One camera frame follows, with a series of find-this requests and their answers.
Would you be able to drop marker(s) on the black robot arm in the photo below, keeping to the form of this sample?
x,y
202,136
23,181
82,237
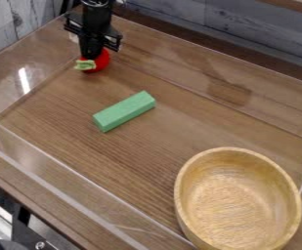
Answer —
x,y
97,2

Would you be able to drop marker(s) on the wooden bowl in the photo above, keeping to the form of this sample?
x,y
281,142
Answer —
x,y
237,201

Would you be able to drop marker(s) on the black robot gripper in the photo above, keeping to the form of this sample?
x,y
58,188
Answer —
x,y
91,25

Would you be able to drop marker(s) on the red plush strawberry toy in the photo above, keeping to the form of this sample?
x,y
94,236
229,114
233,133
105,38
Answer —
x,y
95,65

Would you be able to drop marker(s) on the black device with knob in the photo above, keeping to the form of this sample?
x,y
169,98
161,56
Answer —
x,y
25,239

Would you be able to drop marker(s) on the green foam block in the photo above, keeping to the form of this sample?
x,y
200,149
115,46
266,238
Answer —
x,y
123,111

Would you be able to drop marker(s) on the clear acrylic enclosure wall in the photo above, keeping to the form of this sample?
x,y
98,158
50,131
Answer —
x,y
101,186

